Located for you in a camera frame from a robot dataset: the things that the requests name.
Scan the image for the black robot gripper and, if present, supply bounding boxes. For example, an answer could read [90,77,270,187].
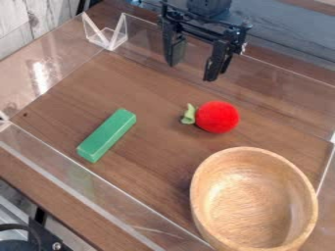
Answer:
[160,0,252,81]

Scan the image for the red plush strawberry toy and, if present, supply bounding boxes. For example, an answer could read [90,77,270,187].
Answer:
[180,101,238,133]

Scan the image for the green rectangular block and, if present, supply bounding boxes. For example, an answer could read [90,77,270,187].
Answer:
[76,109,136,163]

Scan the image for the wooden bowl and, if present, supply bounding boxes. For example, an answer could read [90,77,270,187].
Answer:
[189,147,317,251]

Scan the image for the clear acrylic corner bracket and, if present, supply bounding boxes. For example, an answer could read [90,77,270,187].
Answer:
[81,13,128,51]

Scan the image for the clear acrylic enclosure wall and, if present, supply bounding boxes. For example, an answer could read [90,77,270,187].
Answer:
[0,14,335,251]

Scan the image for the black metal clamp bracket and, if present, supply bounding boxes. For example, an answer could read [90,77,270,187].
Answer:
[0,209,76,251]

